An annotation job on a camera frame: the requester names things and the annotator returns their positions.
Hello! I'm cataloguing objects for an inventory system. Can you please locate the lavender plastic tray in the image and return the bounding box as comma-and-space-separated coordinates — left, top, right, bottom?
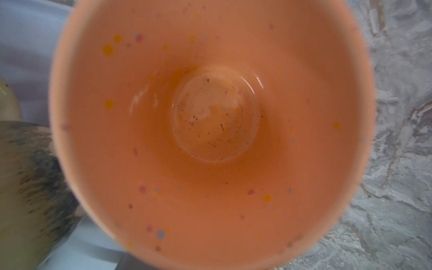
0, 0, 159, 270

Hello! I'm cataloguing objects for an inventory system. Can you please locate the cream yellow mug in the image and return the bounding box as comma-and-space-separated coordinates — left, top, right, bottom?
1, 81, 84, 270

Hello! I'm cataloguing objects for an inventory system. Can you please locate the peach pink mug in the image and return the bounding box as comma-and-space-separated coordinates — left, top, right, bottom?
49, 1, 375, 270

